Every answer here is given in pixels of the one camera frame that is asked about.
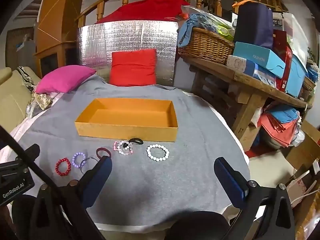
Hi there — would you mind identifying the wooden cabinet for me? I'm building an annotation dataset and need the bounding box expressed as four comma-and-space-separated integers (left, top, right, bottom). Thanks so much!
34, 0, 87, 78

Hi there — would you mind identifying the wooden bench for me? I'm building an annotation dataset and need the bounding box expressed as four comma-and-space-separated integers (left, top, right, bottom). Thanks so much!
179, 54, 313, 145

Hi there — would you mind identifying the magenta pillow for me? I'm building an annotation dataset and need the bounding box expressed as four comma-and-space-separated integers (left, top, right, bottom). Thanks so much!
34, 65, 97, 94

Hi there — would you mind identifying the blue cloth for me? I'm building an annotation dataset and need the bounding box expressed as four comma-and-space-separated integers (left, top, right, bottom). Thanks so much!
178, 14, 218, 47

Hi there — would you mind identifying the grey blanket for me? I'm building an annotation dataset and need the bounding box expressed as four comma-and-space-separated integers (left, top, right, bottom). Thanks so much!
15, 74, 250, 226

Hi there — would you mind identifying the red bead bracelet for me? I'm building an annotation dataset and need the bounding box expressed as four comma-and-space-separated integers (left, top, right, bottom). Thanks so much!
55, 157, 72, 177

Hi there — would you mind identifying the small white patterned box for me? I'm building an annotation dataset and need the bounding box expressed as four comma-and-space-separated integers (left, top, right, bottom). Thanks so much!
226, 55, 259, 77

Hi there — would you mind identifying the navy fabric bag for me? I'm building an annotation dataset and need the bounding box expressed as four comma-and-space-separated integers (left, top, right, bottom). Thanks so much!
232, 0, 274, 49

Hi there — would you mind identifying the blue cardboard box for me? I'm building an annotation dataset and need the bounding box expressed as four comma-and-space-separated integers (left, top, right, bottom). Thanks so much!
232, 42, 286, 79

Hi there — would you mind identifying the light blue storage bin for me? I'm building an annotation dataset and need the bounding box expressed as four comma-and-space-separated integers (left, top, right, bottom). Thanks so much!
285, 54, 308, 98

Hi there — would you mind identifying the beige sofa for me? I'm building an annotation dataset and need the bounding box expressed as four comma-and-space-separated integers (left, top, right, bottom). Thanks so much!
0, 66, 42, 135

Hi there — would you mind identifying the orange cardboard box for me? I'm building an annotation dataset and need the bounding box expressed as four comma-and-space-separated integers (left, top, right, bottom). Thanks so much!
74, 98, 179, 142

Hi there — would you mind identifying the floral cloth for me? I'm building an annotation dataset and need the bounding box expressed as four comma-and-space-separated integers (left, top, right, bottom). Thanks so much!
32, 92, 53, 111

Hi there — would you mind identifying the white bead bracelet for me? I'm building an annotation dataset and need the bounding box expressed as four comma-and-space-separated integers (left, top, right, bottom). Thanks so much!
146, 144, 170, 162

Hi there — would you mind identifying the silver foil insulation sheet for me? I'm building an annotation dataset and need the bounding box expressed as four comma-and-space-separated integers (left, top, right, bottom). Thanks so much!
77, 20, 178, 87

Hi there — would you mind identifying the small wicker basket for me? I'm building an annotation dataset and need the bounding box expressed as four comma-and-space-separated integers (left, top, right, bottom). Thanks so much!
303, 76, 317, 92

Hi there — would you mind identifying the stack of folded cloths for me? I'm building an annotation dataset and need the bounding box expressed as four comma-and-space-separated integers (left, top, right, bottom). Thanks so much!
260, 104, 302, 148

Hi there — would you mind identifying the yellow-green item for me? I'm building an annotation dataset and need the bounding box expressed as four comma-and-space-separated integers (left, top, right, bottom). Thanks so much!
214, 24, 235, 37

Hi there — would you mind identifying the red pillow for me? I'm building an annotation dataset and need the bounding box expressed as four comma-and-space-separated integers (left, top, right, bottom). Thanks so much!
109, 49, 157, 87

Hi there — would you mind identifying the red cloth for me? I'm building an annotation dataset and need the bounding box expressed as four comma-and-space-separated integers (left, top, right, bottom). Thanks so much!
96, 0, 190, 24

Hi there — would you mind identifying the brown cardboard box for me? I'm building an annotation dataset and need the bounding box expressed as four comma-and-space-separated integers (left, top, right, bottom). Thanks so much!
285, 120, 320, 170

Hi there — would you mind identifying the maroon hair tie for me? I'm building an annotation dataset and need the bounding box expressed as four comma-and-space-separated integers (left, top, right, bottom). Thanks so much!
96, 147, 112, 159

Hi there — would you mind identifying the red box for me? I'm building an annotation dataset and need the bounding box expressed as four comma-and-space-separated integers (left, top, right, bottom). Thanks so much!
272, 29, 293, 92

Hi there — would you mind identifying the purple bead bracelet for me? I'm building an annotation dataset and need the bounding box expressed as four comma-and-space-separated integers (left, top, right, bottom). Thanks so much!
72, 152, 88, 168

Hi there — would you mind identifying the pink and clear bead bracelet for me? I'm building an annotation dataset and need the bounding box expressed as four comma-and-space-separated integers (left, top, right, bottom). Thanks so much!
113, 140, 134, 155

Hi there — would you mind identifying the thin grey wire bracelet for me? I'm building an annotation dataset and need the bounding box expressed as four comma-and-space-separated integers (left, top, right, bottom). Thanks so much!
80, 156, 99, 174

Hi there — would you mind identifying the black and white patterned cloth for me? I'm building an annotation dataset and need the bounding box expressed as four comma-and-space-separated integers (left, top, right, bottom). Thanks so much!
17, 66, 36, 92

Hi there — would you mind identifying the pale pink sheet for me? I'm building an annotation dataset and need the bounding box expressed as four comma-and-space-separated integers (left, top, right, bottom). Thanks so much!
0, 90, 250, 233

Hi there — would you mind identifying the translucent white bag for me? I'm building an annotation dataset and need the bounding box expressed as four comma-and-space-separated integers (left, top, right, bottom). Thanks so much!
272, 11, 309, 58

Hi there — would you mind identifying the large wicker basket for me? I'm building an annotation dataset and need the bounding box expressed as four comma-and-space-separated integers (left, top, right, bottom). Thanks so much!
177, 27, 235, 65

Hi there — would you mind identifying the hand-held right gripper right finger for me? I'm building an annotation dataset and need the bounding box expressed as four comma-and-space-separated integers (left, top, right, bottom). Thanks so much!
214, 157, 295, 240

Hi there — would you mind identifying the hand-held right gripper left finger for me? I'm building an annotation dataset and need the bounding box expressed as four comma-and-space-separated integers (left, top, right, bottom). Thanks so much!
31, 156, 113, 240

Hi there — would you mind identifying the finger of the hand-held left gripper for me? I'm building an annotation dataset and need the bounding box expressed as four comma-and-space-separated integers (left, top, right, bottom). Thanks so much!
17, 144, 40, 167

